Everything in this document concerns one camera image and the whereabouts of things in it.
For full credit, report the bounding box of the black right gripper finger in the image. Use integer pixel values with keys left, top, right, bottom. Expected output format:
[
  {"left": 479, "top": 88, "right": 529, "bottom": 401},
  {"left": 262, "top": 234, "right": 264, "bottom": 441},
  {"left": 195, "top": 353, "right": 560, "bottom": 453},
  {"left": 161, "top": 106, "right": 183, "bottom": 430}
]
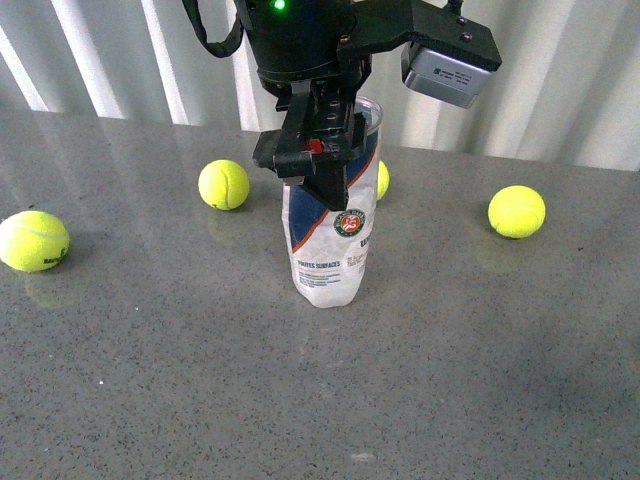
[
  {"left": 350, "top": 112, "right": 368, "bottom": 158},
  {"left": 252, "top": 82, "right": 350, "bottom": 211}
]

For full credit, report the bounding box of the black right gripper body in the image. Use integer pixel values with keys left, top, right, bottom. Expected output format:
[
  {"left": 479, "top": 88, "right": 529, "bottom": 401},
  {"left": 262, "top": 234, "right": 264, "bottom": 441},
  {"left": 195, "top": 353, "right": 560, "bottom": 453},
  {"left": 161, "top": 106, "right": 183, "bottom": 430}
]
[{"left": 239, "top": 1, "right": 365, "bottom": 112}]

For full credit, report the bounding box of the clear plastic tennis ball can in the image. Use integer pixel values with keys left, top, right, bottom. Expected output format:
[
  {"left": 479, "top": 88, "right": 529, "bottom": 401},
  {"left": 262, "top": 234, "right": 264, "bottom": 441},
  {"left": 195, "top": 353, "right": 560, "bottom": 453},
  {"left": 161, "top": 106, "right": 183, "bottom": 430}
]
[{"left": 282, "top": 96, "right": 383, "bottom": 308}]

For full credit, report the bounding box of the middle tennis ball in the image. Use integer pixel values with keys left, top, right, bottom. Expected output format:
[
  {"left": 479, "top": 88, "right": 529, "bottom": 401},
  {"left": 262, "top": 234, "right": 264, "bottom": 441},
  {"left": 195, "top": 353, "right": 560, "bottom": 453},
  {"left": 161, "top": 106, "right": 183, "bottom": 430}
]
[{"left": 377, "top": 160, "right": 390, "bottom": 200}]

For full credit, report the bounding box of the Wilson 3 tennis ball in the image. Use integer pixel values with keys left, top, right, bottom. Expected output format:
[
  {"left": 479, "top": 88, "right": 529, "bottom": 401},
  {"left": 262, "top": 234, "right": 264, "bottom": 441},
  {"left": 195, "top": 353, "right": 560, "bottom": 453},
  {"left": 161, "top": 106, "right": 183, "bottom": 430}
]
[{"left": 488, "top": 185, "right": 546, "bottom": 239}]

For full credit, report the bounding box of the far left tennis ball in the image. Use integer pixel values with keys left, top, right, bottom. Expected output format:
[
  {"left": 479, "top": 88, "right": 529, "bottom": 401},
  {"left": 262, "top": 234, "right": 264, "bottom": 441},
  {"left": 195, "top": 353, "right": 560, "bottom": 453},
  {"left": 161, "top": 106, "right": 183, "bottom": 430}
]
[{"left": 1, "top": 210, "right": 70, "bottom": 272}]

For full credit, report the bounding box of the white pleated curtain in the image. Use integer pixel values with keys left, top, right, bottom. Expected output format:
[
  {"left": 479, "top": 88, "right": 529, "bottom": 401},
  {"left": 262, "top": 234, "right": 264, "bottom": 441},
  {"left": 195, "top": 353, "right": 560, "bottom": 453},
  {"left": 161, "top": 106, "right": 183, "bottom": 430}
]
[{"left": 1, "top": 1, "right": 639, "bottom": 171}]

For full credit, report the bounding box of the black cable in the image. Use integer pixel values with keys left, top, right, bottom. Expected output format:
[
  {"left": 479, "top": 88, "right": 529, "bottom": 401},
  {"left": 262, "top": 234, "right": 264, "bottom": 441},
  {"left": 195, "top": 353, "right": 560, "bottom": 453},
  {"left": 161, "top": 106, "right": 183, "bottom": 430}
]
[{"left": 182, "top": 0, "right": 249, "bottom": 59}]

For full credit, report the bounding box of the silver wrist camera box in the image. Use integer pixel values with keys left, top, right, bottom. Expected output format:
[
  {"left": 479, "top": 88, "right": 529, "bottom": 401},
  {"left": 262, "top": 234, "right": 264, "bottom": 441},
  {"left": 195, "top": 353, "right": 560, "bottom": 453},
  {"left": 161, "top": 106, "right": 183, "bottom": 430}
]
[{"left": 401, "top": 43, "right": 492, "bottom": 109}]

